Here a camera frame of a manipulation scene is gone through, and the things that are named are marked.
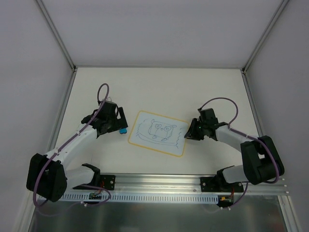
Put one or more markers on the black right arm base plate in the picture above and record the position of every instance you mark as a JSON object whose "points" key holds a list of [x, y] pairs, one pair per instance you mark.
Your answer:
{"points": [[211, 184]]}

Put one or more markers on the aluminium frame rail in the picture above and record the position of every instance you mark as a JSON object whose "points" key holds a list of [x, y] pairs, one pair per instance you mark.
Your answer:
{"points": [[66, 71], [260, 63]]}

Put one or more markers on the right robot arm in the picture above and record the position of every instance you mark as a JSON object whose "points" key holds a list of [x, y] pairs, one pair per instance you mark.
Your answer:
{"points": [[261, 162]]}

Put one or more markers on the yellow-framed whiteboard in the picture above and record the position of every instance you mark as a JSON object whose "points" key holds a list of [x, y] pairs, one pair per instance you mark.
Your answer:
{"points": [[159, 133]]}

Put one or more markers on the white slotted cable duct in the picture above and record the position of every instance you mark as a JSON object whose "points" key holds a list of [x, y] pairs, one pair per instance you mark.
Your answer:
{"points": [[121, 197]]}

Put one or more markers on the aluminium frame rail left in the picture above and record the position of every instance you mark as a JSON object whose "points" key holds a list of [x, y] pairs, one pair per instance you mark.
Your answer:
{"points": [[66, 71]]}

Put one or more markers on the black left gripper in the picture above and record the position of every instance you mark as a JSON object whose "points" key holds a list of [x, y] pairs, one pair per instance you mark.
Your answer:
{"points": [[118, 122]]}

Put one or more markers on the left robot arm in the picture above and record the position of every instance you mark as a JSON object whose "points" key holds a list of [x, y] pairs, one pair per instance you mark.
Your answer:
{"points": [[48, 174]]}

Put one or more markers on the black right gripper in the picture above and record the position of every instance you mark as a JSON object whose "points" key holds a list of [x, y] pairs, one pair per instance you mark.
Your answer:
{"points": [[193, 130]]}

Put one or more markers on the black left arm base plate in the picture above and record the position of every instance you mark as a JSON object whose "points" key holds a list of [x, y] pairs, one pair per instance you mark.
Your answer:
{"points": [[107, 181]]}

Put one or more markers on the blue bone-shaped eraser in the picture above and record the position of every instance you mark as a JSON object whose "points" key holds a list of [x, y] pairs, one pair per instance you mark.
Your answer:
{"points": [[123, 131]]}

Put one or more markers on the aluminium frame rail right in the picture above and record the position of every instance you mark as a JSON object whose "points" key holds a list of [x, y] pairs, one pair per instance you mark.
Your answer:
{"points": [[260, 63]]}

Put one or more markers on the aluminium mounting rail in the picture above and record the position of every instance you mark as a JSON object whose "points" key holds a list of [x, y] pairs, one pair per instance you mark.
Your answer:
{"points": [[183, 183]]}

